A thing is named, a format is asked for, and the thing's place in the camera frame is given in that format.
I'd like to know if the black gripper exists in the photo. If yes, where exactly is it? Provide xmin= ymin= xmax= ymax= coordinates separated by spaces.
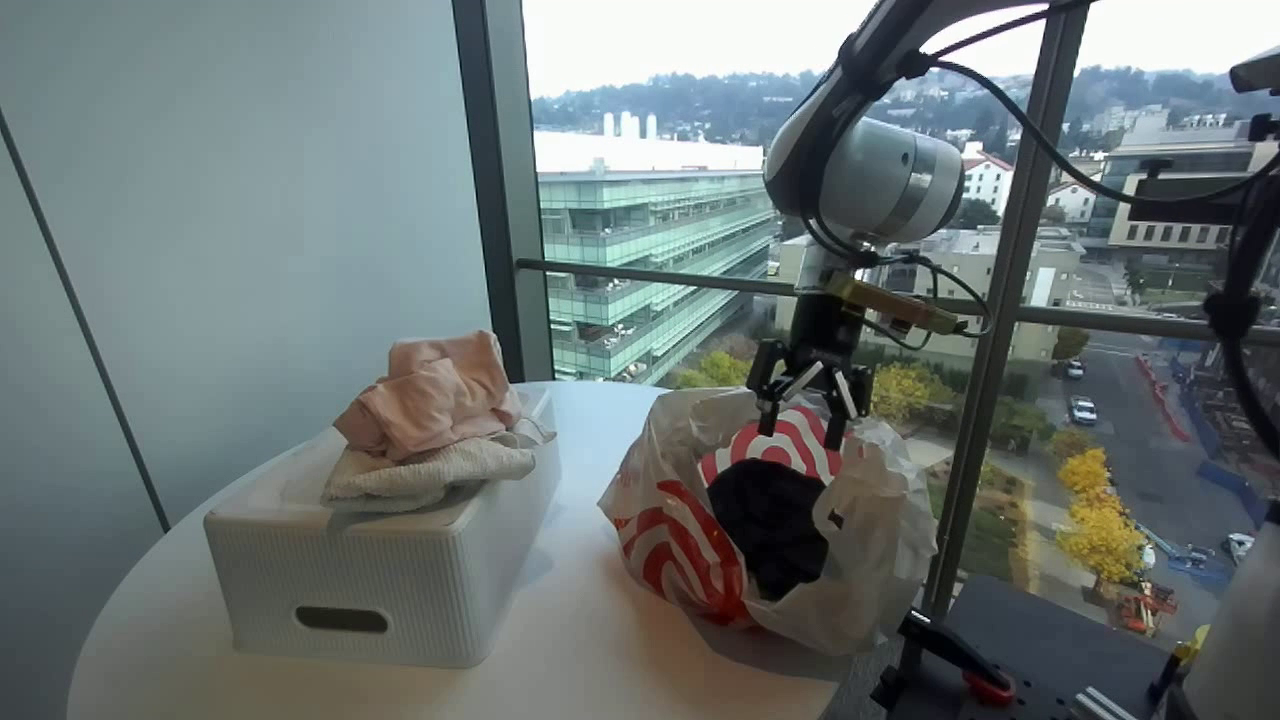
xmin=746 ymin=282 xmax=881 ymax=451

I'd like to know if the dark blue shirt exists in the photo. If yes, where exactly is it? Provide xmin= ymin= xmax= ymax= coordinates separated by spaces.
xmin=703 ymin=457 xmax=838 ymax=604

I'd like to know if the peach shirt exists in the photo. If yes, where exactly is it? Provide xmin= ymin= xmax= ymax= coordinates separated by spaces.
xmin=331 ymin=327 xmax=525 ymax=462

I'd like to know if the white terry towel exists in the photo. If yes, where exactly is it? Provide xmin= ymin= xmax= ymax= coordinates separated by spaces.
xmin=318 ymin=408 xmax=551 ymax=520

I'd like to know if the white red-printed plastic bag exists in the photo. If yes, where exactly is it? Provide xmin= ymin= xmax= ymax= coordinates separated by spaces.
xmin=596 ymin=381 xmax=946 ymax=661

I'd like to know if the metal stand pole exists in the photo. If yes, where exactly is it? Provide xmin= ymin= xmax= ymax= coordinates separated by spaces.
xmin=915 ymin=0 xmax=1095 ymax=631

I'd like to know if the black red clamp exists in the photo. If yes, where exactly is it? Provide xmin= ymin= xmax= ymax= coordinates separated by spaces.
xmin=874 ymin=609 xmax=1024 ymax=717

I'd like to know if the metal balcony railing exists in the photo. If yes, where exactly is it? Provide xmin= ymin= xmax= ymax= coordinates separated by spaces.
xmin=516 ymin=257 xmax=1280 ymax=352

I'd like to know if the black side platform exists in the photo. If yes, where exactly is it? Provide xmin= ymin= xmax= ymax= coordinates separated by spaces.
xmin=826 ymin=571 xmax=1204 ymax=720

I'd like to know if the white plastic storage box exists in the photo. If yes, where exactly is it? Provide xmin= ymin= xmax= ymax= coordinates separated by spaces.
xmin=202 ymin=381 xmax=565 ymax=673

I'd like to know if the thin black camera cable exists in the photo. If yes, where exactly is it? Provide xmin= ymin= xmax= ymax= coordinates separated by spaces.
xmin=894 ymin=0 xmax=1280 ymax=217

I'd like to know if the dark window frame post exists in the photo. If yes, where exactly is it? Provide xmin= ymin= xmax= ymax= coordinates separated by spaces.
xmin=449 ymin=0 xmax=556 ymax=388

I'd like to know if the thick grey robot cable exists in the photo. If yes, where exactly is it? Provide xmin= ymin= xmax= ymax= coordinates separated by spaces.
xmin=1196 ymin=173 xmax=1280 ymax=462

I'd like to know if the black mounted camera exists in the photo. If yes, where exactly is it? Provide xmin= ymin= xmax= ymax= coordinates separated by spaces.
xmin=1125 ymin=42 xmax=1280 ymax=233

